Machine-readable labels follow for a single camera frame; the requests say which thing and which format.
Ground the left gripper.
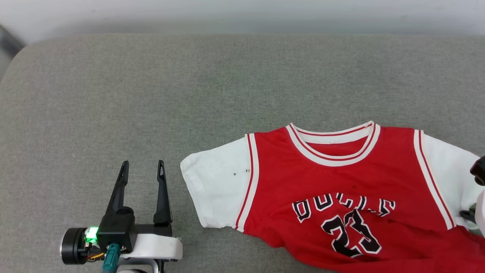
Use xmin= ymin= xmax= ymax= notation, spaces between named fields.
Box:
xmin=60 ymin=160 xmax=183 ymax=265

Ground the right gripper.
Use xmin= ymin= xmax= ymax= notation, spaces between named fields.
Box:
xmin=470 ymin=155 xmax=485 ymax=237

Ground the red jersey with white sleeves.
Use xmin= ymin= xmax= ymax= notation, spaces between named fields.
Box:
xmin=180 ymin=121 xmax=485 ymax=273

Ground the grey metal pole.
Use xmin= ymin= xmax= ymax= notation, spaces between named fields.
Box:
xmin=0 ymin=25 xmax=25 ymax=58

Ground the teal cable connector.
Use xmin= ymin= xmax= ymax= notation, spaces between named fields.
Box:
xmin=102 ymin=244 xmax=121 ymax=273

